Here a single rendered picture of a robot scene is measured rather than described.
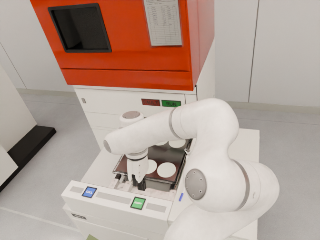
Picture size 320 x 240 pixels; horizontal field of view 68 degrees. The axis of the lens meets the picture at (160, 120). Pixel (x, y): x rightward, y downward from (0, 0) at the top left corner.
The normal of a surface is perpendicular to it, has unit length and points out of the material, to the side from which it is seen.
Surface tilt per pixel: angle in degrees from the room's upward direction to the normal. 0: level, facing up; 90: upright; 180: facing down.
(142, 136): 60
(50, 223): 0
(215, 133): 17
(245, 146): 0
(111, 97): 90
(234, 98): 90
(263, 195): 74
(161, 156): 0
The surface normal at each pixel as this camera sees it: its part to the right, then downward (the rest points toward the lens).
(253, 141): -0.15, -0.77
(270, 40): -0.31, 0.63
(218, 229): 0.08, -0.21
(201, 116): -0.78, -0.25
